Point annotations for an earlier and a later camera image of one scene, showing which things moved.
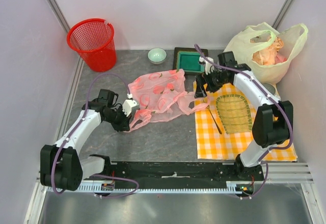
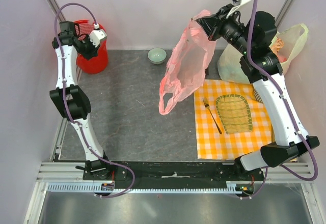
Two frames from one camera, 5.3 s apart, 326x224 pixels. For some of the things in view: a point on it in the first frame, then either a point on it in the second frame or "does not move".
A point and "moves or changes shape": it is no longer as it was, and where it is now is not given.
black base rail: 177,173 does not move
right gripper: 201,79 → 214,23
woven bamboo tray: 235,112 does not move
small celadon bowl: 157,55 does not move
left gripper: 124,126 → 94,50
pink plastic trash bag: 162,96 → 192,58
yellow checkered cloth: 212,142 does not move
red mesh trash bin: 94,39 moves or changes shape
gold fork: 218,129 does not move
